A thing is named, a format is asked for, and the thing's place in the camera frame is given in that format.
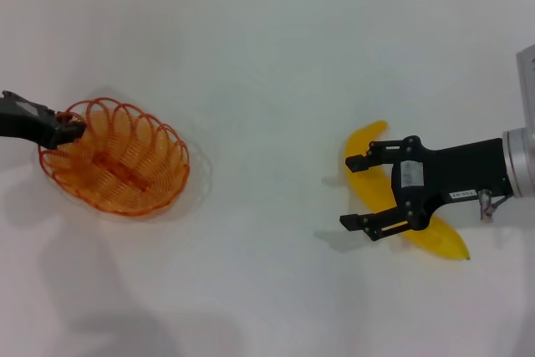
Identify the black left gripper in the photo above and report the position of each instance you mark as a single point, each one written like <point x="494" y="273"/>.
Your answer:
<point x="23" y="118"/>

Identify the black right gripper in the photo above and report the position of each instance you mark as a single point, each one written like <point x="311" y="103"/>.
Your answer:
<point x="460" y="164"/>

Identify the yellow banana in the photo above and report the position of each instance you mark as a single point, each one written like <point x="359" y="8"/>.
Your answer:
<point x="368" y="185"/>

